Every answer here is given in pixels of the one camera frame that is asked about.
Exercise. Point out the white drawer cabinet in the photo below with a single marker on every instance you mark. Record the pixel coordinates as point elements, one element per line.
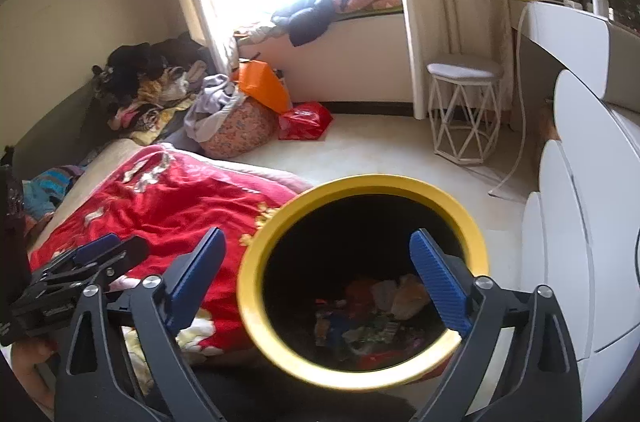
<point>570,202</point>

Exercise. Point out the red plastic bag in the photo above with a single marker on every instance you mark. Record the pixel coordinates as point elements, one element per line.
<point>305,122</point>

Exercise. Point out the lavender clothes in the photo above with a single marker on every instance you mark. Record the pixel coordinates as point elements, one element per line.
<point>212,102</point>

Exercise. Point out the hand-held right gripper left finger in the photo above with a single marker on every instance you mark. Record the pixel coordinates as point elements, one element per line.
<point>195,282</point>

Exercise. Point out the white window seat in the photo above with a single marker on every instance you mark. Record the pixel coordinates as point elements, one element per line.
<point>360,62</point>

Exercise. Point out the grey-green headboard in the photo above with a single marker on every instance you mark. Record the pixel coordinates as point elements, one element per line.
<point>55,132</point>

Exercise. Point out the clear organizer box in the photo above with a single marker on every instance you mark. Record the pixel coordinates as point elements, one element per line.
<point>625,2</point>

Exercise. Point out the orange bag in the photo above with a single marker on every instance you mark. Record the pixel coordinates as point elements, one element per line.
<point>262,87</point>

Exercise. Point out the red wrapper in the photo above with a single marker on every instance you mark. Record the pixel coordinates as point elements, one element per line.
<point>360,293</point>

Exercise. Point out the white plastic wrapper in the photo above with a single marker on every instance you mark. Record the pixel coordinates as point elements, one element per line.
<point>385,297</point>

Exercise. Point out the red floral blanket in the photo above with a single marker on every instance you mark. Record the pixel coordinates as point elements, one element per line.
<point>150,212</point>

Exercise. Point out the pile of clothes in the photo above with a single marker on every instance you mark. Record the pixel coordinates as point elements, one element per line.
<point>145,87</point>

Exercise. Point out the blue wrapper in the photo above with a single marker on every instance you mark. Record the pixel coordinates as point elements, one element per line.
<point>337,327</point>

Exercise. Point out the teal patterned cloth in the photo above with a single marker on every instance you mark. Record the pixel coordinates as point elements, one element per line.
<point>50,192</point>

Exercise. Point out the person's left hand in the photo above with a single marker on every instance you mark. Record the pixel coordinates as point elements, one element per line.
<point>32,377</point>

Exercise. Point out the yellow-rimmed dark trash bin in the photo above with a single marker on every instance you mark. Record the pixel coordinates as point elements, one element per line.
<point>250,282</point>

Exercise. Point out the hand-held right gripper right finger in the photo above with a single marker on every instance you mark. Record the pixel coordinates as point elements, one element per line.
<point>440,282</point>

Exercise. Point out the cream heavy curtain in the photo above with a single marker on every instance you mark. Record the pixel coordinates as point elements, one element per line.
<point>450,2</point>

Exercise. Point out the white vanity table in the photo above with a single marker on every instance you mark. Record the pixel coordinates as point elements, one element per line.
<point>565,37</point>

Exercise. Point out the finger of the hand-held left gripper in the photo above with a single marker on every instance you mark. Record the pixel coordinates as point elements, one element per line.
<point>127,254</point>
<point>95,248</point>

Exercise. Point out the floral fabric basket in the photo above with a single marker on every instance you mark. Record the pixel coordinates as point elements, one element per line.
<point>240,130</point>

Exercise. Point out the beige bed mattress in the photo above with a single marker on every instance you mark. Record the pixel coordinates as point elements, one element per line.
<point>115,155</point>

